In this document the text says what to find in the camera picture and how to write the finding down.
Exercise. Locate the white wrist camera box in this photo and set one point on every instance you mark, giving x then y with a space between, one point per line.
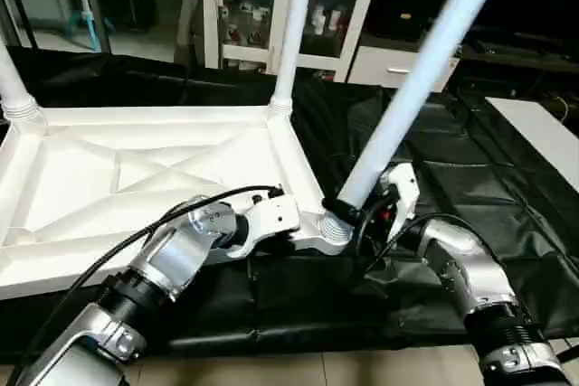
267 219
401 192

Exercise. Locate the white plastic table top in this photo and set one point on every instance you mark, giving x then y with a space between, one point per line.
118 169

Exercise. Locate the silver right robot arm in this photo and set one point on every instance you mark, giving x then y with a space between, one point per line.
470 277

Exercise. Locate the black work mat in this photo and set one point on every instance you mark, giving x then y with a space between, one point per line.
470 196

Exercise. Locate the white glass-door cabinet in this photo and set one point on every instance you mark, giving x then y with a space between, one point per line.
244 11

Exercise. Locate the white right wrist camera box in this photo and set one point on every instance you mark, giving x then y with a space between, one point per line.
401 192

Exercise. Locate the dark low sideboard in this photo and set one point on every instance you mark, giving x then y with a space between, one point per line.
525 51

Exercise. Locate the white plastic table leg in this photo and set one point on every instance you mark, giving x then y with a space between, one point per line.
425 61
291 33
16 88

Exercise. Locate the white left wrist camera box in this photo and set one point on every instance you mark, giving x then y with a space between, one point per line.
267 219

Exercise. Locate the blue floor stand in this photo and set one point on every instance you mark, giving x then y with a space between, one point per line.
89 6

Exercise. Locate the white drawer unit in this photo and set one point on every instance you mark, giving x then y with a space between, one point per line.
389 70

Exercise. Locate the white flat board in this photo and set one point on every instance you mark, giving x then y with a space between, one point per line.
543 137

